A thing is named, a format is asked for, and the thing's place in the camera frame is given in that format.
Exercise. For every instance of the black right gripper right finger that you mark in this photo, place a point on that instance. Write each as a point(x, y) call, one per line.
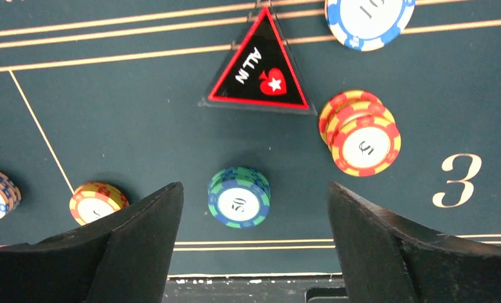
point(385, 257)

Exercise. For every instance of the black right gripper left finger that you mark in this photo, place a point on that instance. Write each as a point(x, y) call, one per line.
point(123, 257)

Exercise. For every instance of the orange chip stack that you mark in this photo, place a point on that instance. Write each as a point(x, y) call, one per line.
point(95, 200)

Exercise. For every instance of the orange poker chip pile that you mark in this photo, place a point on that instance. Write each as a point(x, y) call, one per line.
point(360, 132)

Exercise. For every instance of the teal chip stack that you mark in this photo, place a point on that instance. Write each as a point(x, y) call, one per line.
point(239, 197)

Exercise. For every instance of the black red all-in triangle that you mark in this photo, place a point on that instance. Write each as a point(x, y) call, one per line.
point(259, 71)

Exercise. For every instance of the white purple poker chip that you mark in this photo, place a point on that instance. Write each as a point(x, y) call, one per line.
point(367, 25)

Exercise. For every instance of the green poker table mat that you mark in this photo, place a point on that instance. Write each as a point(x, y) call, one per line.
point(110, 91)

